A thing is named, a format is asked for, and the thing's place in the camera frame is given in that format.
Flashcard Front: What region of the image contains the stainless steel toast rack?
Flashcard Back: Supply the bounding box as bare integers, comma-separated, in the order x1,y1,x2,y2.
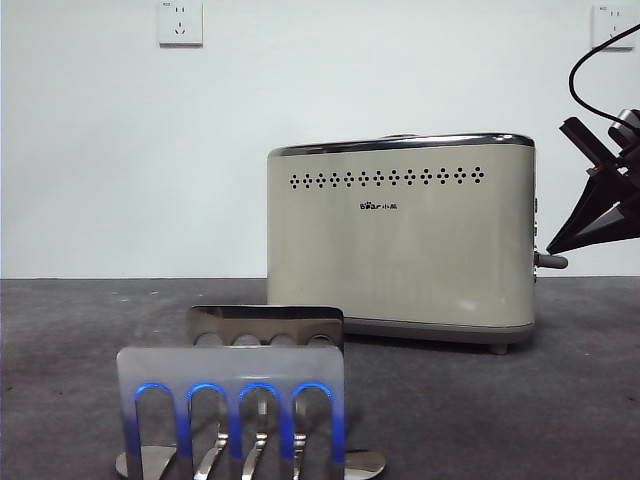
114,304,387,480

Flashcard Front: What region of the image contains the white wall socket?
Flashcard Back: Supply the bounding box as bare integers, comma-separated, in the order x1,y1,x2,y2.
591,5,634,51
159,1,205,49

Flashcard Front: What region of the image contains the black camera cable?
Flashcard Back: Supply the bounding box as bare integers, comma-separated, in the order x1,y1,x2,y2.
569,17,640,124

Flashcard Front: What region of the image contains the cream toaster with chrome top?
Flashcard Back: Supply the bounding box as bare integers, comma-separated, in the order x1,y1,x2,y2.
266,132,539,356

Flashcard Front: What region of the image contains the grey toaster lever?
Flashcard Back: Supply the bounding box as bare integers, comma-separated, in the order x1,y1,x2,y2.
534,252,569,270

